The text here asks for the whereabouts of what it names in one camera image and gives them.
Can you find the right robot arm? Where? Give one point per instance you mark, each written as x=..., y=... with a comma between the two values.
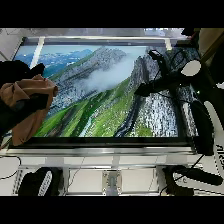
x=203, y=133

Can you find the brown pants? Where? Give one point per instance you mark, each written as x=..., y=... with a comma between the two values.
x=31, y=125

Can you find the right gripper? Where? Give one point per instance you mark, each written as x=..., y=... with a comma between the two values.
x=146, y=90

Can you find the silver frame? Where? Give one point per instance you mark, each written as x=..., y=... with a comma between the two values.
x=111, y=181

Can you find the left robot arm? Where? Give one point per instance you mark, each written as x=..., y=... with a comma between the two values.
x=30, y=183

